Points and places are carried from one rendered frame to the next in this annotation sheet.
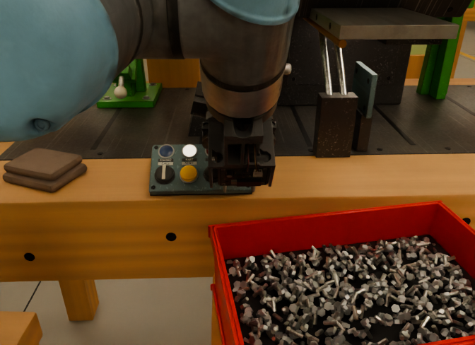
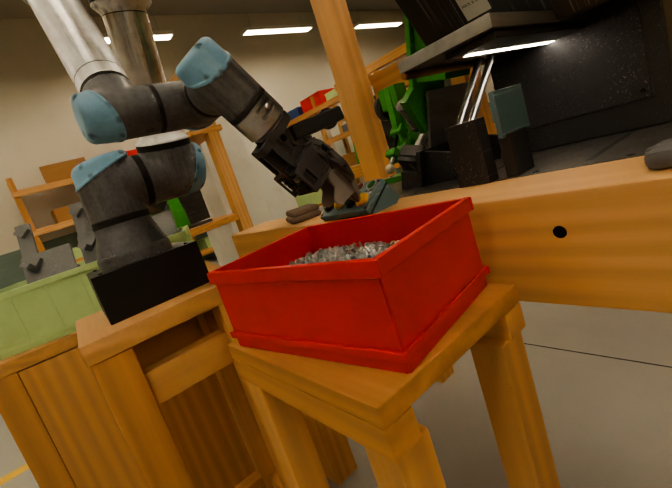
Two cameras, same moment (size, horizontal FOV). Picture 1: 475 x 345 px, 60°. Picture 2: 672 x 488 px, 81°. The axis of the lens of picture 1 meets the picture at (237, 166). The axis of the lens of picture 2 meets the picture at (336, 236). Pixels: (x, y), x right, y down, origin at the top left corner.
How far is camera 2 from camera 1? 0.61 m
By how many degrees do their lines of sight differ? 55
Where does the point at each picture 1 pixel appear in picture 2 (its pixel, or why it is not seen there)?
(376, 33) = (422, 56)
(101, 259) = not seen: hidden behind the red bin
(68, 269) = not seen: hidden behind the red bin
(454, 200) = (531, 203)
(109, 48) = (110, 111)
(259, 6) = (190, 80)
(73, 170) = (309, 212)
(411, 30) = (448, 40)
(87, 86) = (94, 122)
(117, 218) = not seen: hidden behind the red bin
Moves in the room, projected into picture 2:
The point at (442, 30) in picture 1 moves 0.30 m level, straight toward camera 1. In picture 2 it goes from (475, 25) to (255, 89)
